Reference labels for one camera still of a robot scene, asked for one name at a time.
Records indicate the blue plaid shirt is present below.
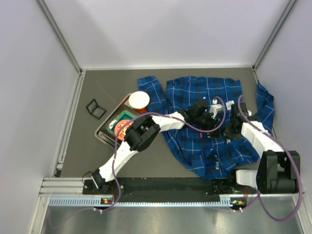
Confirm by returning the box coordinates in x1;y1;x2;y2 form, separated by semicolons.
137;76;275;181

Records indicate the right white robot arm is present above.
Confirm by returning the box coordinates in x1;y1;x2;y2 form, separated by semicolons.
224;103;299;194

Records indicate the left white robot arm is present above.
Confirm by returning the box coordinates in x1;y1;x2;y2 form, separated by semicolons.
91;97;226;190

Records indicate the orange cup white lid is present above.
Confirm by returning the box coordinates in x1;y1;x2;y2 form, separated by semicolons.
128;91;150;114

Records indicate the green square dish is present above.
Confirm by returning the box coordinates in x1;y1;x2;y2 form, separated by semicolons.
107;110;139;137

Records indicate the red patterned round plate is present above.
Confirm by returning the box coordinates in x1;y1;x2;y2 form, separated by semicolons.
114;119;132;140

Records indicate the metal tray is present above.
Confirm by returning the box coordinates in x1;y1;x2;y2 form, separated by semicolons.
94;91;150;149

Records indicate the small black open case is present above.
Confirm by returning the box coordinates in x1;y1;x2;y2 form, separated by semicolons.
86;98;107;119

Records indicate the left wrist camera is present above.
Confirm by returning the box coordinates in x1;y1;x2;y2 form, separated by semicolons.
209;98;223;119

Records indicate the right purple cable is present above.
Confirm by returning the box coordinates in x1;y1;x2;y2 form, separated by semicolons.
237;95;304;222

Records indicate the purple cable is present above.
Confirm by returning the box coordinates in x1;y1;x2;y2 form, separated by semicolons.
94;96;226;213
237;95;304;222

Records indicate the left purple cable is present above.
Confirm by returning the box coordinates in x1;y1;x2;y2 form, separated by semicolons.
94;96;226;213

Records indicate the grey slotted cable duct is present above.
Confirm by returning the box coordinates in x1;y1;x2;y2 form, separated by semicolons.
49;197;233;208

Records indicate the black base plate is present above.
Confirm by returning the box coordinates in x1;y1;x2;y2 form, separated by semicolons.
82;177;245;195

